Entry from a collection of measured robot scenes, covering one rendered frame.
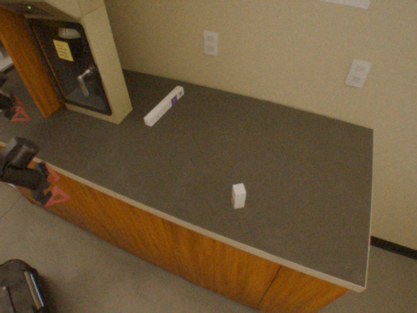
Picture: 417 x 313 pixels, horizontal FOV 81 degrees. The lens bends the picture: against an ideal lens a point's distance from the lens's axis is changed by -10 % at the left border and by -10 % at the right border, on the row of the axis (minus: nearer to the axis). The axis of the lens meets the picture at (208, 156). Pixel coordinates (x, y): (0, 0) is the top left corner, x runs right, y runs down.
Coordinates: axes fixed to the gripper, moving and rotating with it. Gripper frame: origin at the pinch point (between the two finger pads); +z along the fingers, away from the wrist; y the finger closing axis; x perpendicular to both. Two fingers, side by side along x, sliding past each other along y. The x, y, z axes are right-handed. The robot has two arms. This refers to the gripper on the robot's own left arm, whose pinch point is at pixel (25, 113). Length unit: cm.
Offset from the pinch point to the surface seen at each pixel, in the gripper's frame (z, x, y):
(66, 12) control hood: -22, -43, -25
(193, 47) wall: 32, -71, -18
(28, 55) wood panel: -10.0, -20.0, 9.6
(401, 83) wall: 47, -108, -98
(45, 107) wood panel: 9.4, -4.7, 7.7
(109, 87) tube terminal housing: 10.0, -32.4, -21.6
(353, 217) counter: 43, -54, -114
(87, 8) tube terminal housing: -16, -48, -21
